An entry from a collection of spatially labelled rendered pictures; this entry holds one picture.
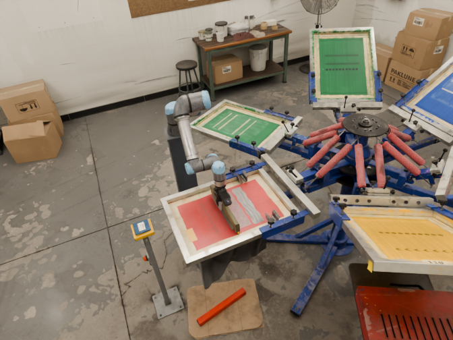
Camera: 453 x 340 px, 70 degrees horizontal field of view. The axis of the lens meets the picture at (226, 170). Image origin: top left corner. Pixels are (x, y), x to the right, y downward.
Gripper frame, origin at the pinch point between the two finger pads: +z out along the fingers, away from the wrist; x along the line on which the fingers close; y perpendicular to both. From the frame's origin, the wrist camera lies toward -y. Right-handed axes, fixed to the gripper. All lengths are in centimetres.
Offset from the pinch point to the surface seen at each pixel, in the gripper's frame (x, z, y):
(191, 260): 32.8, 1.8, -26.8
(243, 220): -8.2, 5.2, -10.6
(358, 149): -93, -23, -14
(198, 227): 20.0, 4.9, -3.2
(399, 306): -42, -8, -101
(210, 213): 8.4, 4.8, 4.6
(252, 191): -26.2, 4.8, 10.6
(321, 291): -66, 101, -32
